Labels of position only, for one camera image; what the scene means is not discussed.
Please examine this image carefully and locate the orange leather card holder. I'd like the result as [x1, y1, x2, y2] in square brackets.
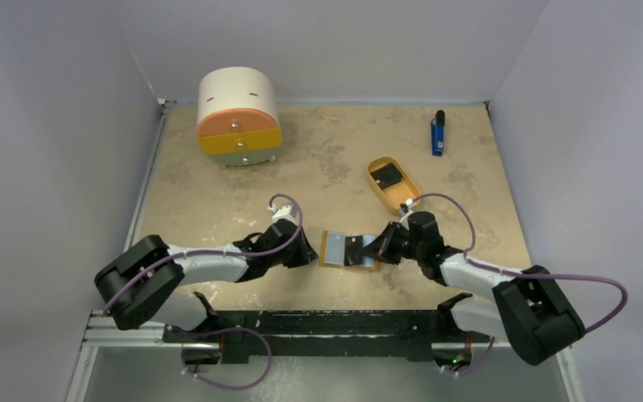
[319, 230, 380, 271]

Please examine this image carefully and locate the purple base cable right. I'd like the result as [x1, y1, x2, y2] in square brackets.
[440, 335, 496, 379]

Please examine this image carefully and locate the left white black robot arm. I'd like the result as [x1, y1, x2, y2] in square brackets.
[94, 219, 318, 343]

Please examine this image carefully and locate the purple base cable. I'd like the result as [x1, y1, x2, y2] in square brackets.
[179, 325, 273, 392]
[440, 335, 496, 379]

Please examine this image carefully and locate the tan oval tray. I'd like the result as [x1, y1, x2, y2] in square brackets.
[366, 157, 421, 217]

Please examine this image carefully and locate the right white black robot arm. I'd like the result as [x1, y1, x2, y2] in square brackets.
[359, 212, 587, 366]

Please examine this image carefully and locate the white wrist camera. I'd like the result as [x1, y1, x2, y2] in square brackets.
[399, 198, 419, 220]
[269, 204, 297, 224]

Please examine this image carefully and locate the round mini drawer cabinet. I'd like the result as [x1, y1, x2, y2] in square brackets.
[196, 66, 282, 167]

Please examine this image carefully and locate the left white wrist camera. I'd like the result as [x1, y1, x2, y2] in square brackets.
[269, 204, 297, 224]

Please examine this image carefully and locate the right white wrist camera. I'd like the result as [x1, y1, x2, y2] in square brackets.
[399, 198, 419, 220]

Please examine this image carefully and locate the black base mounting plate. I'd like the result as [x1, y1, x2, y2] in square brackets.
[163, 293, 490, 365]

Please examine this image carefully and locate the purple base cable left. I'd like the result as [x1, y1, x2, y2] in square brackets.
[179, 325, 273, 392]

